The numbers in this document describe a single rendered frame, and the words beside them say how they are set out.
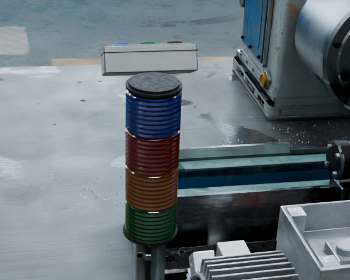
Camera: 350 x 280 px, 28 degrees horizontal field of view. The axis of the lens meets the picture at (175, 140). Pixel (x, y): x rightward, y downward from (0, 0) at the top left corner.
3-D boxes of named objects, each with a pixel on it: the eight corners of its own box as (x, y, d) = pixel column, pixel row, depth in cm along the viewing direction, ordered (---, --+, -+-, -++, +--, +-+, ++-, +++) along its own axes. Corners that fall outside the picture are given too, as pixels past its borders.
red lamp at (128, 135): (173, 149, 81) (175, 114, 79) (183, 174, 76) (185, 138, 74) (121, 151, 80) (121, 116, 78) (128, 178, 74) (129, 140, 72)
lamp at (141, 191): (172, 182, 83) (173, 149, 81) (181, 209, 78) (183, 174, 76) (121, 185, 82) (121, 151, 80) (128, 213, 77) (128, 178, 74)
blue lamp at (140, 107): (175, 114, 79) (176, 76, 77) (185, 138, 74) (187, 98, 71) (121, 116, 78) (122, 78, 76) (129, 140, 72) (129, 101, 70)
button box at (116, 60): (190, 73, 134) (189, 45, 133) (198, 70, 127) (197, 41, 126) (101, 76, 130) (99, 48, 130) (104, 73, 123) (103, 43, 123)
